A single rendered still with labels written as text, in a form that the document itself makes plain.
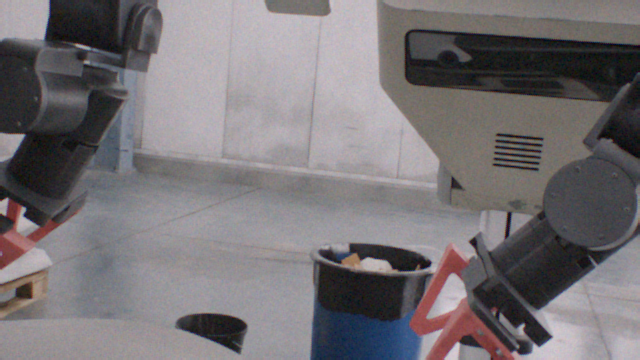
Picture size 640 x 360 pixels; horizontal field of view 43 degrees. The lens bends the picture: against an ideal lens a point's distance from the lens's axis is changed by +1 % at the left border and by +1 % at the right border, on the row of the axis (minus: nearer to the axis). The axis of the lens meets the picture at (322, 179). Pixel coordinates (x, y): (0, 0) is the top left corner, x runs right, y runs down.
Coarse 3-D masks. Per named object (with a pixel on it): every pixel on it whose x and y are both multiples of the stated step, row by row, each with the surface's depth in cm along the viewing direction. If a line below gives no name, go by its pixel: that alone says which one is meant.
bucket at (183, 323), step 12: (180, 324) 333; (192, 324) 340; (204, 324) 343; (216, 324) 343; (228, 324) 342; (240, 324) 338; (204, 336) 315; (216, 336) 316; (228, 336) 317; (240, 336) 322; (240, 348) 327
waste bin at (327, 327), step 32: (320, 256) 293; (384, 256) 323; (416, 256) 314; (320, 288) 291; (352, 288) 281; (384, 288) 279; (416, 288) 284; (320, 320) 293; (352, 320) 283; (384, 320) 281; (320, 352) 293; (352, 352) 285; (384, 352) 284; (416, 352) 294
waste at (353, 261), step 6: (348, 258) 314; (354, 258) 314; (366, 258) 315; (372, 258) 314; (342, 264) 289; (348, 264) 301; (354, 264) 291; (360, 264) 314; (366, 264) 312; (372, 264) 312; (378, 264) 312; (384, 264) 312; (378, 270) 297; (384, 270) 295; (390, 270) 308; (396, 270) 306
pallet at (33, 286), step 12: (24, 276) 416; (36, 276) 421; (0, 288) 393; (12, 288) 400; (24, 288) 420; (36, 288) 422; (12, 300) 415; (24, 300) 417; (36, 300) 424; (0, 312) 396
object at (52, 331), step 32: (32, 320) 80; (64, 320) 81; (96, 320) 82; (0, 352) 79; (32, 352) 80; (64, 352) 81; (96, 352) 82; (128, 352) 82; (160, 352) 82; (192, 352) 80; (224, 352) 77
